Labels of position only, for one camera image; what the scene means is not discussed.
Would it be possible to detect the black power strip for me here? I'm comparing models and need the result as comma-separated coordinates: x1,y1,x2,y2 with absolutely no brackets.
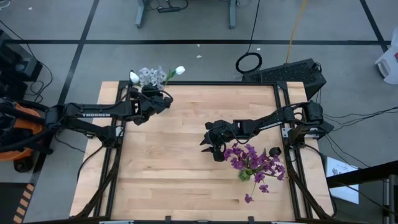
157,6,182,14

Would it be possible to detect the grey desk leg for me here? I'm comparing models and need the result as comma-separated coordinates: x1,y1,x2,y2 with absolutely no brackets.
134,0,150,29
228,0,239,30

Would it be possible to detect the dark artificial tulip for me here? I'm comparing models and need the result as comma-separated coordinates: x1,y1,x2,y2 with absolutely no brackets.
261,146,282,166

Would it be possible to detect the pale lilac flower bunch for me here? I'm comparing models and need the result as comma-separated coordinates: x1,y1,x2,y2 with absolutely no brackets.
138,66,169,91

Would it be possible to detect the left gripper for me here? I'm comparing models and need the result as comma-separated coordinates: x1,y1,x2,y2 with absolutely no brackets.
130,84,174,126

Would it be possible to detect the black equipment case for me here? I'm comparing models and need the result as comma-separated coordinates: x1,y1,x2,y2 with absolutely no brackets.
0,29,44,101

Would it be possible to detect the purple artificial flower bunch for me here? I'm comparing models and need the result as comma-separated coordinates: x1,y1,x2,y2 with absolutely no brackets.
223,143,261,171
244,155,286,203

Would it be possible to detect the white plastic object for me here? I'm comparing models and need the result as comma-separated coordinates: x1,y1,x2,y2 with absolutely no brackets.
374,26,398,85

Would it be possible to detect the green glass vase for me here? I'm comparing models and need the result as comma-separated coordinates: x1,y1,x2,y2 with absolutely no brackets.
238,169,253,182

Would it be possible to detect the black hanging cable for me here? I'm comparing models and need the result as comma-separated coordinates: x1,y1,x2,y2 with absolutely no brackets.
234,0,263,75

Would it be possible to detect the black mat with orange stripes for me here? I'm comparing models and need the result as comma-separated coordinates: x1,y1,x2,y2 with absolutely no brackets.
0,182,36,224

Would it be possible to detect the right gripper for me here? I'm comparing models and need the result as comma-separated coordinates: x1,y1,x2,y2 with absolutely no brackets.
200,120,242,163

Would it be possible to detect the white artificial tulip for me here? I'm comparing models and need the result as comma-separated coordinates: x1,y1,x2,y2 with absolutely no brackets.
129,70,141,85
164,65,187,86

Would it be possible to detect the yellow hanging cable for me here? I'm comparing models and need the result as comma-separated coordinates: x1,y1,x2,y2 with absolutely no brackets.
285,0,308,65

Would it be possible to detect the grey metal post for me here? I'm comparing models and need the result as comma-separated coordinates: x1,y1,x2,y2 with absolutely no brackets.
382,174,398,224

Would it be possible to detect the white printed paper sheet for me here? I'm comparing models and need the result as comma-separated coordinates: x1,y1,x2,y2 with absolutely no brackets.
325,156,360,205

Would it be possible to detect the black aluminium table frame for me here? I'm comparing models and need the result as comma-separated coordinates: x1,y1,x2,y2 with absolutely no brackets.
70,70,338,222

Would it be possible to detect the black metal beam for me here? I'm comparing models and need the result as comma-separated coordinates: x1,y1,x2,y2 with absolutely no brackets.
326,160,398,189

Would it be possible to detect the orange black vacuum cleaner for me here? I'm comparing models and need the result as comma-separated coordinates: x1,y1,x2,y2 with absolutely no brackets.
0,96,63,174

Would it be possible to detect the black computer tower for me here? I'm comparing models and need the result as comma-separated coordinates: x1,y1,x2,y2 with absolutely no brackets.
241,58,327,101

